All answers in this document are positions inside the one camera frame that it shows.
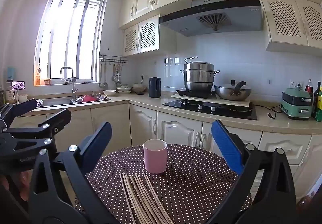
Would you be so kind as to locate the stainless steel steamer pot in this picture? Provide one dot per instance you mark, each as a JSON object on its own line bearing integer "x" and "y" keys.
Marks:
{"x": 198, "y": 78}

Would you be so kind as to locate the dark glass bottle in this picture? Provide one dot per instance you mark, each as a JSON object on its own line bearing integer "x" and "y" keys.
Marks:
{"x": 317, "y": 98}

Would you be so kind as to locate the metal utensil rail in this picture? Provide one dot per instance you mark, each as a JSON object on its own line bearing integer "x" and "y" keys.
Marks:
{"x": 113, "y": 59}

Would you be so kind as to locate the stacked beige bowls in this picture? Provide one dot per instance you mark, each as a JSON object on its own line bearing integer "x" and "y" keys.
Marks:
{"x": 139, "y": 88}

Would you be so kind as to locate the small white cup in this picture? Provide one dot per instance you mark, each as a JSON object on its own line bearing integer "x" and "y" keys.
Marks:
{"x": 23, "y": 98}

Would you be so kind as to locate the hanging metal ladle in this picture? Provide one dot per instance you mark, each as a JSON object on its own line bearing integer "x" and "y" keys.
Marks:
{"x": 101, "y": 85}

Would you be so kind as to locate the white wall socket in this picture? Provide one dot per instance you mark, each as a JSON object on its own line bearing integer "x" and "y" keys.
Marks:
{"x": 293, "y": 84}

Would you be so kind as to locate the metal sink faucet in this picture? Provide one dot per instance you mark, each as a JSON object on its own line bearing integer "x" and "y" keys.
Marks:
{"x": 73, "y": 85}

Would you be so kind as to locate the stainless steel sink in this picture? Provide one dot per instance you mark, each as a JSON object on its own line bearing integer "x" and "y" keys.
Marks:
{"x": 57, "y": 102}

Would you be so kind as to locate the black glass gas hob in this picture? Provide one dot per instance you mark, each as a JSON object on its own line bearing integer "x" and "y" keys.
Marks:
{"x": 181, "y": 107}

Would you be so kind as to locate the hanging kitchen utensil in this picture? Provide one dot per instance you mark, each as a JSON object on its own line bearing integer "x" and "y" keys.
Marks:
{"x": 118, "y": 83}

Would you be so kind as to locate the yellow green bottle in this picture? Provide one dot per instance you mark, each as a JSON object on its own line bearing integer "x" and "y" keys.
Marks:
{"x": 320, "y": 110}

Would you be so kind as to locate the stack of white dishes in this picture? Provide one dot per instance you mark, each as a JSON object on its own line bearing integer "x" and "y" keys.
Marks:
{"x": 123, "y": 89}

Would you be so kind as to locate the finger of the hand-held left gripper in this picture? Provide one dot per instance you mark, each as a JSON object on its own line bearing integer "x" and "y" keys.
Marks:
{"x": 25, "y": 107}
{"x": 60, "y": 115}

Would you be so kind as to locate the person's left hand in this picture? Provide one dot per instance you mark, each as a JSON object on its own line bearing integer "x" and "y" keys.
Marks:
{"x": 24, "y": 183}

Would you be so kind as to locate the pink cup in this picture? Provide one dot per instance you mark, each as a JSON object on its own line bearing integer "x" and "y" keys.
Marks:
{"x": 154, "y": 158}

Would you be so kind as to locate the black induction cooker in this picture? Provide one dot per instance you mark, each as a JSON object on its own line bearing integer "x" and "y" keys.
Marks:
{"x": 193, "y": 93}

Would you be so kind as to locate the red plastic basin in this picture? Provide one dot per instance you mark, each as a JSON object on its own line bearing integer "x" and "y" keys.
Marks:
{"x": 89, "y": 98}

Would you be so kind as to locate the cream lattice door cabinet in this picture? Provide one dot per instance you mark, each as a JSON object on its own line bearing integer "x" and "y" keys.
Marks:
{"x": 148, "y": 35}
{"x": 284, "y": 20}

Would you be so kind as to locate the small white rag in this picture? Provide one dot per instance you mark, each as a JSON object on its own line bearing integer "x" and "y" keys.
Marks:
{"x": 40, "y": 103}

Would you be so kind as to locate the grey range hood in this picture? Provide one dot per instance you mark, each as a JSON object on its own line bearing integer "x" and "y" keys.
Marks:
{"x": 181, "y": 21}

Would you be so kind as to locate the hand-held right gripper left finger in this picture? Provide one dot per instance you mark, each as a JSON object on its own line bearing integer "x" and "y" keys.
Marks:
{"x": 100, "y": 141}

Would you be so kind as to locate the brown polka-dot tablecloth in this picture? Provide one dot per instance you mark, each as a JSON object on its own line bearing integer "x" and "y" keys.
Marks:
{"x": 196, "y": 176}

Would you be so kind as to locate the hanging metal skimmer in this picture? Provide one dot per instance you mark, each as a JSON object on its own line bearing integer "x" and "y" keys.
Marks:
{"x": 114, "y": 78}

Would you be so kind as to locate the beige stone slab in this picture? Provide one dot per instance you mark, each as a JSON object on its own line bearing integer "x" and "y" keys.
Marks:
{"x": 201, "y": 101}

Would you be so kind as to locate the pile of wooden chopsticks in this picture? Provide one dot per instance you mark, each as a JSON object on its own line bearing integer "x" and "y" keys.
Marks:
{"x": 137, "y": 188}

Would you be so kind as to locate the kitchen window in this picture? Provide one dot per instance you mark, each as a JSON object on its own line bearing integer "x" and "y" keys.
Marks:
{"x": 68, "y": 37}

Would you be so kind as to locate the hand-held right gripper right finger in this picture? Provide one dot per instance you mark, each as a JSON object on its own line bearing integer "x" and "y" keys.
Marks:
{"x": 226, "y": 143}

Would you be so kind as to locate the dark blue kettle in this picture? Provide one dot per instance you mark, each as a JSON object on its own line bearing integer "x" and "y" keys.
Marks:
{"x": 154, "y": 88}

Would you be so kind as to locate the light blue card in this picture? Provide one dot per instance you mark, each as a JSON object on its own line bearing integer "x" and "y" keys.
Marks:
{"x": 11, "y": 73}

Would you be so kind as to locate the smartphone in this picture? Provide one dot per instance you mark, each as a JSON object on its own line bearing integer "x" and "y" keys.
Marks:
{"x": 18, "y": 85}

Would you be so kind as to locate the small jar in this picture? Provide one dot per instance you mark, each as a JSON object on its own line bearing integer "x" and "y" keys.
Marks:
{"x": 47, "y": 82}

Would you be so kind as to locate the orange bottle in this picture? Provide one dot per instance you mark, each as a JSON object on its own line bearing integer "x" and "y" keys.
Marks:
{"x": 37, "y": 80}

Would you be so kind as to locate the green electric cooker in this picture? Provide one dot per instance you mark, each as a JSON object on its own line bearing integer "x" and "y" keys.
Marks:
{"x": 294, "y": 110}

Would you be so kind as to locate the hanging slotted spatula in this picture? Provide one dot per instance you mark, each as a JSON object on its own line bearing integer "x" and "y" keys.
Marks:
{"x": 106, "y": 86}

